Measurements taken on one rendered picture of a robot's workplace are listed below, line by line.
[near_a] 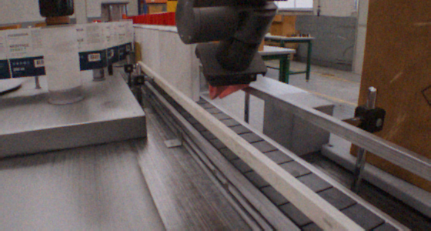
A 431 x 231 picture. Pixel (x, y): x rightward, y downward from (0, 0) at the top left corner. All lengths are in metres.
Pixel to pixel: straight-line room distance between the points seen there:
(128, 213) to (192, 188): 0.10
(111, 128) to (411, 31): 0.54
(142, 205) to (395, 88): 0.39
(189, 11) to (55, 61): 0.46
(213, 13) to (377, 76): 0.27
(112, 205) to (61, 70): 0.40
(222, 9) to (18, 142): 0.45
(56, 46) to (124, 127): 0.26
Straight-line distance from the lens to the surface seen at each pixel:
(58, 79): 0.73
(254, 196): 0.33
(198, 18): 0.33
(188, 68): 0.62
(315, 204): 0.27
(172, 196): 0.42
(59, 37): 0.72
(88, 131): 0.60
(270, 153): 0.43
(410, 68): 0.45
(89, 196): 0.45
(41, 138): 0.61
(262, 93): 0.44
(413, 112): 0.45
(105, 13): 1.25
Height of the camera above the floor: 1.07
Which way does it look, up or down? 18 degrees down
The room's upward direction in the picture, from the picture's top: straight up
